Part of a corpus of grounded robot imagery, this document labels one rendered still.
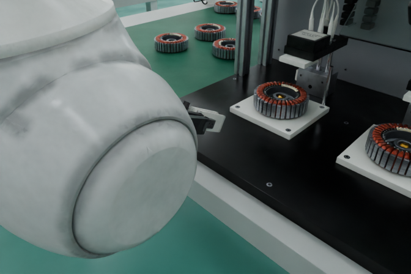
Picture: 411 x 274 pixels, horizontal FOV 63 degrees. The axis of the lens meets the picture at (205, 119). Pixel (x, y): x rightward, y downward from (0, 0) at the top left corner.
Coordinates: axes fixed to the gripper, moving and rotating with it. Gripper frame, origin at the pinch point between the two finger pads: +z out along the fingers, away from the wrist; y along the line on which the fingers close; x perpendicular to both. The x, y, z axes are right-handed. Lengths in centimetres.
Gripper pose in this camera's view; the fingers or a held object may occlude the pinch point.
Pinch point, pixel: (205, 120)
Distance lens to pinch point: 55.1
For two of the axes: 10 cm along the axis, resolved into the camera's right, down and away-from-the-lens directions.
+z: 6.2, 1.1, 7.8
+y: 7.0, 3.7, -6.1
